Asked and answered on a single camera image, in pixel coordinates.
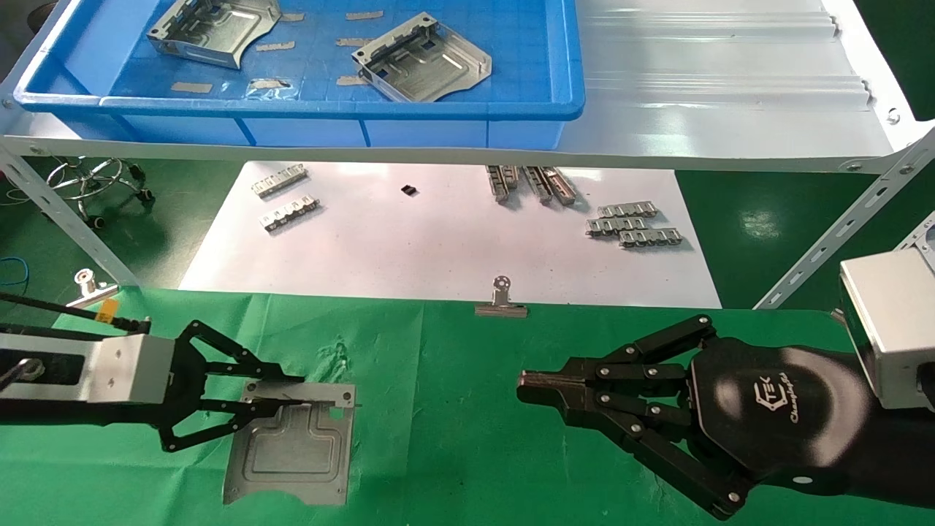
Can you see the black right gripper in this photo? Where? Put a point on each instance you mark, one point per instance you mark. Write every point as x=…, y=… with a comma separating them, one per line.
x=774, y=409

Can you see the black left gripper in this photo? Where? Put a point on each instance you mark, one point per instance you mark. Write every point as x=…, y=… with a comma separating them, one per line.
x=135, y=415

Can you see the sheet metal bracket part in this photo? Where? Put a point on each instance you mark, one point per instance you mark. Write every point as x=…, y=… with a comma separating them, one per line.
x=212, y=33
x=431, y=66
x=292, y=453

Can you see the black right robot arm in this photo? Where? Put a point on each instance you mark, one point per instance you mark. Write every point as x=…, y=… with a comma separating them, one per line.
x=902, y=453

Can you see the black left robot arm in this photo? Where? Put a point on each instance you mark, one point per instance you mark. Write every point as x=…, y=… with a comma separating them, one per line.
x=44, y=413

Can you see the silver binder clip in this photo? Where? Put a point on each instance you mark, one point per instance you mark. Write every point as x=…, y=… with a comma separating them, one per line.
x=89, y=288
x=501, y=308

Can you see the notched metal strip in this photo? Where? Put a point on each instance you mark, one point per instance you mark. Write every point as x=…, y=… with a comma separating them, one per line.
x=650, y=238
x=290, y=212
x=279, y=180
x=616, y=226
x=628, y=210

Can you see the green cloth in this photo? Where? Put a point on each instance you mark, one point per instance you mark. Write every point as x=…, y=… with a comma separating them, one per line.
x=453, y=438

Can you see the perforated shelf brace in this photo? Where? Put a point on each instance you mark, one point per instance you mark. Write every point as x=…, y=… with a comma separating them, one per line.
x=847, y=219
x=66, y=219

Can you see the chrome stool base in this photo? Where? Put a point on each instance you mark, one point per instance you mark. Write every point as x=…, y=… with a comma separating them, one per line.
x=95, y=179

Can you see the white paper sheet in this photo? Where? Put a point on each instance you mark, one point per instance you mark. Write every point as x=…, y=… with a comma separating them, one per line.
x=438, y=241

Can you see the tape piece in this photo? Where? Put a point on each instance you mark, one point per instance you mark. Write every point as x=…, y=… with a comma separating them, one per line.
x=275, y=46
x=350, y=79
x=364, y=14
x=354, y=42
x=191, y=87
x=293, y=16

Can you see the white metal shelf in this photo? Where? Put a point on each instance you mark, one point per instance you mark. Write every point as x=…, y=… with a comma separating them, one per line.
x=730, y=109

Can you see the clear plastic bag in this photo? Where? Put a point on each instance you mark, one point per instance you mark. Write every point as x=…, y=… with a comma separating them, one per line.
x=272, y=85

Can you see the perforated metal angle bar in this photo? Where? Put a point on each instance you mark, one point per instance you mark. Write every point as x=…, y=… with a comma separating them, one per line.
x=922, y=237

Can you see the blue plastic bin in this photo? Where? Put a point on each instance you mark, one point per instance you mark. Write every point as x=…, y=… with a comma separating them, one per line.
x=526, y=58

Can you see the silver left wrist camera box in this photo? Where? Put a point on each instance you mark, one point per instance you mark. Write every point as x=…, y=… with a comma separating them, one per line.
x=109, y=369

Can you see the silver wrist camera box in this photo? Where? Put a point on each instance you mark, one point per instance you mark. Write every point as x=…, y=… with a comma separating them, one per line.
x=109, y=369
x=887, y=329

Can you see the grey metal rail piece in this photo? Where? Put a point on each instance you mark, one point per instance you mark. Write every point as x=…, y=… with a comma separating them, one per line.
x=551, y=185
x=502, y=183

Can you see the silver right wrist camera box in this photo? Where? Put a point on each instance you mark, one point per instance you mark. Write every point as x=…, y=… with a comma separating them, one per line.
x=887, y=329

